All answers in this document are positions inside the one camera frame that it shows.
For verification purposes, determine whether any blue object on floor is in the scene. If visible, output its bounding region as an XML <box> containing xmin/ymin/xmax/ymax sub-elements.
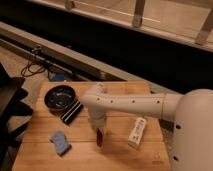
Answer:
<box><xmin>50</xmin><ymin>73</ymin><xmax>65</xmax><ymax>82</ymax></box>

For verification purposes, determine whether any black cable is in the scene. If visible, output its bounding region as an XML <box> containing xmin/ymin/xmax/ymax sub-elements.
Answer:
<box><xmin>20</xmin><ymin>46</ymin><xmax>51</xmax><ymax>78</ymax></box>

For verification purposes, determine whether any blue sponge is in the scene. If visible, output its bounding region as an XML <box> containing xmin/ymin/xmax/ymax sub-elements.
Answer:
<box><xmin>50</xmin><ymin>131</ymin><xmax>71</xmax><ymax>156</ymax></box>

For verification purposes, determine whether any black striped rectangular block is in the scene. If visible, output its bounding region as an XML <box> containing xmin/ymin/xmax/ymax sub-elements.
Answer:
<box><xmin>60</xmin><ymin>101</ymin><xmax>83</xmax><ymax>125</ymax></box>

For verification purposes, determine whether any dark round bowl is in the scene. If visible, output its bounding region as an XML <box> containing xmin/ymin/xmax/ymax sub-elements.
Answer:
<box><xmin>44</xmin><ymin>85</ymin><xmax>76</xmax><ymax>111</ymax></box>

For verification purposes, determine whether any metal railing frame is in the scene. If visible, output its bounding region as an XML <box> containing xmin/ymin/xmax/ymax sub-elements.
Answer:
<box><xmin>28</xmin><ymin>0</ymin><xmax>213</xmax><ymax>52</ymax></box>

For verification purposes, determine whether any white rectangular box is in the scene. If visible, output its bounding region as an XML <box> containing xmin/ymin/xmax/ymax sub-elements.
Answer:
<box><xmin>128</xmin><ymin>117</ymin><xmax>147</xmax><ymax>148</ymax></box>

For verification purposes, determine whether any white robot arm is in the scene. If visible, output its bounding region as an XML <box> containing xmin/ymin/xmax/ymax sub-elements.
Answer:
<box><xmin>80</xmin><ymin>83</ymin><xmax>213</xmax><ymax>171</ymax></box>

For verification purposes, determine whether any black chair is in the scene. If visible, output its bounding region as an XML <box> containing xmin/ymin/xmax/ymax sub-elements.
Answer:
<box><xmin>0</xmin><ymin>63</ymin><xmax>33</xmax><ymax>168</ymax></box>

